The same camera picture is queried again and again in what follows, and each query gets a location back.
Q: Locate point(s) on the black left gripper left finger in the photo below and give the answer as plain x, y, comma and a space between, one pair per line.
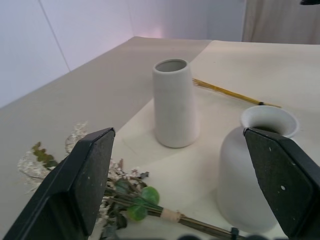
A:
75, 185

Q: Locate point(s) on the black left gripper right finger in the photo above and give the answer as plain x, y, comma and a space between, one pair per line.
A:
287, 185

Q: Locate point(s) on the white flared-neck vase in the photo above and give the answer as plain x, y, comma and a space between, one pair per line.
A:
237, 180

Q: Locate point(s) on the tall white tapered vase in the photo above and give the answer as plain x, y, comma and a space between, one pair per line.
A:
175, 107

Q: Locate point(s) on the dried flower bouquet green leaves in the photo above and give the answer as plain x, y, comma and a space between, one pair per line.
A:
135, 200

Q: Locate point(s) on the yellow dried stem bundle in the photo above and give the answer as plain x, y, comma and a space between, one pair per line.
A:
232, 93

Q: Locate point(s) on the cream table mat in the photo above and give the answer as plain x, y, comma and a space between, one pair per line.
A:
212, 105

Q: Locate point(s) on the beige curtain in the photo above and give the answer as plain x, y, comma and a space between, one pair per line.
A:
280, 21

